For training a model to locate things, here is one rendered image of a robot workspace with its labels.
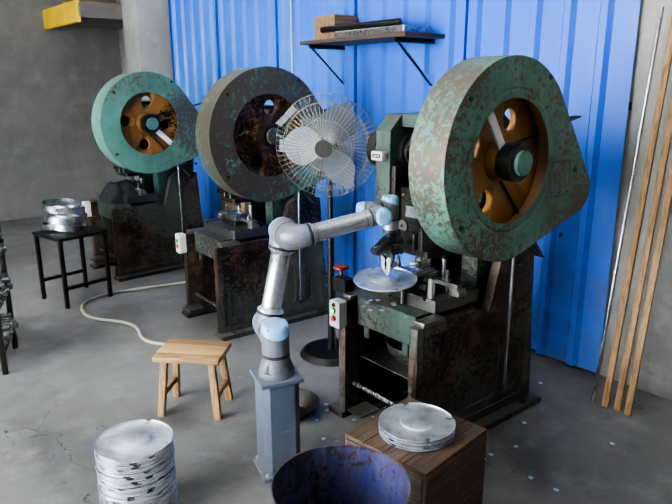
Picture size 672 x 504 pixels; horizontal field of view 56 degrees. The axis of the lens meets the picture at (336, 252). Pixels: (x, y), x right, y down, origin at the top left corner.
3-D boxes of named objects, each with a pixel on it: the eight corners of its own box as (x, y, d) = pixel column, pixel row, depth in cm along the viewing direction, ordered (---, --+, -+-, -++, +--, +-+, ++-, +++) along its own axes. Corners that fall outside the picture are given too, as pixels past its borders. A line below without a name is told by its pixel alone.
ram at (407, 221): (415, 253, 284) (417, 188, 277) (392, 247, 296) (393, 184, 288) (441, 247, 295) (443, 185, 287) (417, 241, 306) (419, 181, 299)
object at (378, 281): (344, 273, 292) (344, 271, 292) (401, 264, 300) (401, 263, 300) (366, 296, 266) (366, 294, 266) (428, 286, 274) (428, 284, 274)
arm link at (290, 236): (279, 231, 246) (392, 202, 259) (273, 226, 256) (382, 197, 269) (285, 259, 249) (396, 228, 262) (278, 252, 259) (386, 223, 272)
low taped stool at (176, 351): (234, 398, 338) (232, 340, 330) (221, 421, 315) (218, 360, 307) (173, 395, 343) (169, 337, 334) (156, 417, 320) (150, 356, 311)
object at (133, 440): (156, 464, 226) (156, 462, 226) (79, 459, 229) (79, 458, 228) (183, 422, 254) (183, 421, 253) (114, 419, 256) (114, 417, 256)
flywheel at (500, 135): (502, 289, 254) (441, 146, 214) (463, 278, 269) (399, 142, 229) (590, 176, 280) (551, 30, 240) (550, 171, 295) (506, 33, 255)
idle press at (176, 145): (117, 290, 516) (95, 70, 471) (73, 266, 587) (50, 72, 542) (268, 257, 615) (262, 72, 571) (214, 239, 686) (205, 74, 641)
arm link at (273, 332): (265, 359, 256) (263, 328, 252) (257, 347, 268) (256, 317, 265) (293, 355, 260) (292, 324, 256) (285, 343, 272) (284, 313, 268)
